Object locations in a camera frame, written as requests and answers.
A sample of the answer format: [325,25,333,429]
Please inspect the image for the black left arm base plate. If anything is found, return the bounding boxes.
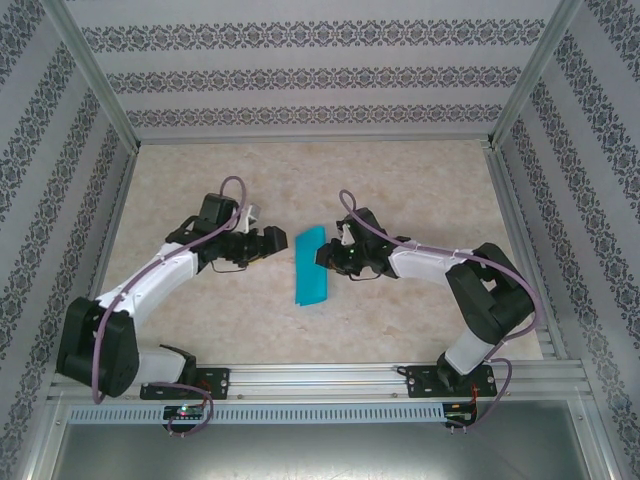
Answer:
[139,367,231,401]

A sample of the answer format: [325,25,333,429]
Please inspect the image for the aluminium table side rail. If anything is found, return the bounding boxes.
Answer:
[67,147,144,366]
[480,142,571,361]

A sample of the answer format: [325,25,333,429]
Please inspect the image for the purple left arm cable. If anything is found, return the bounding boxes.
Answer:
[91,175,251,437]

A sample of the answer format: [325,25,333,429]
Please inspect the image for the teal cloth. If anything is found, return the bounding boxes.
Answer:
[293,225,332,309]

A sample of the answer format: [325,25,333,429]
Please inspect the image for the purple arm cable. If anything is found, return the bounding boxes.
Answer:
[338,188,546,432]
[91,175,251,437]

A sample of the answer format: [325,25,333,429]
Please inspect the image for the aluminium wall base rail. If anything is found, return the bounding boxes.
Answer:
[134,130,494,146]

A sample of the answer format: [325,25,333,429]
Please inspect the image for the slotted grey cable duct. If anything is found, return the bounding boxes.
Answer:
[67,403,447,424]

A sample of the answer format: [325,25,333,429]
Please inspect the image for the aluminium frame upright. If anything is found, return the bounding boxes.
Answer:
[9,392,71,480]
[569,392,632,480]

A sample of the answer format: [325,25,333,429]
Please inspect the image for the aluminium mounting rail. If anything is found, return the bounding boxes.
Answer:
[47,362,594,402]

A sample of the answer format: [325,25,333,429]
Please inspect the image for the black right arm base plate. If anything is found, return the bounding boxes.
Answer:
[404,364,499,400]

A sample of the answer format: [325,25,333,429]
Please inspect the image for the grey metal shelf plate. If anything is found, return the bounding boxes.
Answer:
[49,422,599,480]

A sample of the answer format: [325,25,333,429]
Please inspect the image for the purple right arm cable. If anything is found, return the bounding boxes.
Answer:
[338,188,546,432]

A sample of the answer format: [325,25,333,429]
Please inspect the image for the aluminium frame post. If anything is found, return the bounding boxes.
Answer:
[485,0,585,150]
[39,0,143,154]

